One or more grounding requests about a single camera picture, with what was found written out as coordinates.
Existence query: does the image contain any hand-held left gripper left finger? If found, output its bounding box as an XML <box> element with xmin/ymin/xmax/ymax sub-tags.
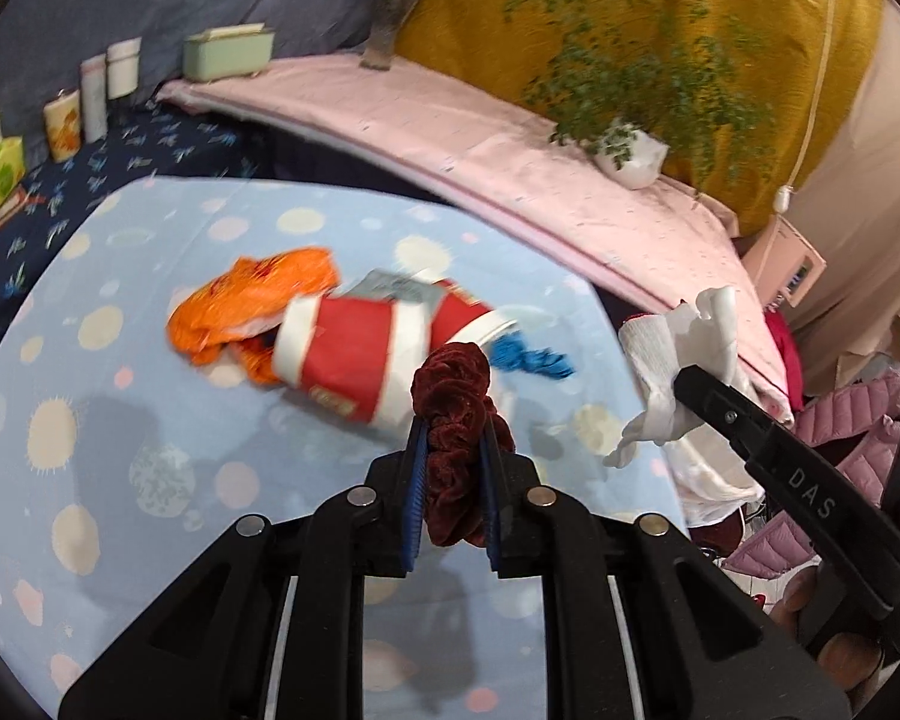
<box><xmin>58</xmin><ymin>414</ymin><xmax>428</xmax><ymax>720</ymax></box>

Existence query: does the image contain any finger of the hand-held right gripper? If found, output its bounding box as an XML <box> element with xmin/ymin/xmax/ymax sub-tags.
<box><xmin>671</xmin><ymin>364</ymin><xmax>900</xmax><ymax>616</ymax></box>

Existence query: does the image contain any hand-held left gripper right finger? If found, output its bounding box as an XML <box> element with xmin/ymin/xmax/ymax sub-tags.
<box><xmin>480</xmin><ymin>435</ymin><xmax>852</xmax><ymax>720</ymax></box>

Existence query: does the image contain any bin with white bag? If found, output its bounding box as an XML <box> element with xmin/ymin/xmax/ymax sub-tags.
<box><xmin>666</xmin><ymin>431</ymin><xmax>767</xmax><ymax>527</ymax></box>

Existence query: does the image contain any dark red velvet scrunchie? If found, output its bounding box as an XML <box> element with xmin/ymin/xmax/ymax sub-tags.
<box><xmin>409</xmin><ymin>341</ymin><xmax>515</xmax><ymax>548</ymax></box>

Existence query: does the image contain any red paper bucket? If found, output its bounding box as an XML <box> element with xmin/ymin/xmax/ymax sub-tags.
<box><xmin>272</xmin><ymin>291</ymin><xmax>434</xmax><ymax>445</ymax></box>

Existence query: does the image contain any white paper towel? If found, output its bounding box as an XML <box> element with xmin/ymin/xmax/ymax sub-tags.
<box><xmin>602</xmin><ymin>285</ymin><xmax>745</xmax><ymax>471</ymax></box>

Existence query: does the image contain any orange plastic bag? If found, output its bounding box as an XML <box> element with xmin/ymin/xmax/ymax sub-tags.
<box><xmin>166</xmin><ymin>247</ymin><xmax>344</xmax><ymax>389</ymax></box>

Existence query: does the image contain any person's right hand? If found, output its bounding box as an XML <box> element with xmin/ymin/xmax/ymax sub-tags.
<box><xmin>769</xmin><ymin>576</ymin><xmax>893</xmax><ymax>689</ymax></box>

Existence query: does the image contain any pink puffer jacket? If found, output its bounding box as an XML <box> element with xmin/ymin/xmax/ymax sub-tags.
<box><xmin>718</xmin><ymin>371</ymin><xmax>900</xmax><ymax>580</ymax></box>

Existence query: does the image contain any red cushion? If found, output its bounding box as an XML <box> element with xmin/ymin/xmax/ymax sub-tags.
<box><xmin>763</xmin><ymin>310</ymin><xmax>809</xmax><ymax>407</ymax></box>

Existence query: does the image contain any red paper cup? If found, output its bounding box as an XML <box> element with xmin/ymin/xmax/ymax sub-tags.
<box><xmin>420</xmin><ymin>277</ymin><xmax>524</xmax><ymax>362</ymax></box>

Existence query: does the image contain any silver foil packet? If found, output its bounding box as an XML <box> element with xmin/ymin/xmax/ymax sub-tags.
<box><xmin>343</xmin><ymin>268</ymin><xmax>441</xmax><ymax>310</ymax></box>

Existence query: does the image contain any pink water dispenser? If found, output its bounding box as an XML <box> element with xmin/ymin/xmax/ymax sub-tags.
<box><xmin>741</xmin><ymin>214</ymin><xmax>828</xmax><ymax>310</ymax></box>

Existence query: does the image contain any beige curtain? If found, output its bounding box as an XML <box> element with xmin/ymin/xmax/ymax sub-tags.
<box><xmin>786</xmin><ymin>0</ymin><xmax>900</xmax><ymax>392</ymax></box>

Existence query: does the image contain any blue spotted tablecloth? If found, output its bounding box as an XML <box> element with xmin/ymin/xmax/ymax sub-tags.
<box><xmin>0</xmin><ymin>175</ymin><xmax>692</xmax><ymax>720</ymax></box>

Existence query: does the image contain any green plant in white pot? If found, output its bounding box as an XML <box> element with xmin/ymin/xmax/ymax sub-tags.
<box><xmin>501</xmin><ymin>0</ymin><xmax>779</xmax><ymax>194</ymax></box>

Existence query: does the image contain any pink blanket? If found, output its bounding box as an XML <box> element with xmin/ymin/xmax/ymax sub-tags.
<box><xmin>154</xmin><ymin>52</ymin><xmax>797</xmax><ymax>422</ymax></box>

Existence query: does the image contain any navy printed cloth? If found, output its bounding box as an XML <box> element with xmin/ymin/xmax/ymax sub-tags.
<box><xmin>0</xmin><ymin>100</ymin><xmax>272</xmax><ymax>392</ymax></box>

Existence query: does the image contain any glass vase with red flowers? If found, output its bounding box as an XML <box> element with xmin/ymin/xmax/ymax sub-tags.
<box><xmin>358</xmin><ymin>0</ymin><xmax>452</xmax><ymax>74</ymax></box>

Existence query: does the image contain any pale green box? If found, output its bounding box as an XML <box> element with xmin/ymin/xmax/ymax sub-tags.
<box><xmin>181</xmin><ymin>24</ymin><xmax>278</xmax><ymax>85</ymax></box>

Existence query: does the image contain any orange printed can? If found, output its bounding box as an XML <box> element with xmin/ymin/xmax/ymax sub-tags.
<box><xmin>42</xmin><ymin>88</ymin><xmax>84</xmax><ymax>163</ymax></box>

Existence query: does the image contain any slim white canister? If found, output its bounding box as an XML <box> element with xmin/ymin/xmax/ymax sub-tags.
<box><xmin>79</xmin><ymin>56</ymin><xmax>110</xmax><ymax>144</ymax></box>

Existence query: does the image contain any white cord with switch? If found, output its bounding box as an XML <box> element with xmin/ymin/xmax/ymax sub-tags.
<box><xmin>775</xmin><ymin>0</ymin><xmax>846</xmax><ymax>216</ymax></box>

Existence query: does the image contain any mustard yellow wall cloth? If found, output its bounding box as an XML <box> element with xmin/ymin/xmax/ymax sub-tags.
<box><xmin>396</xmin><ymin>0</ymin><xmax>887</xmax><ymax>235</ymax></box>

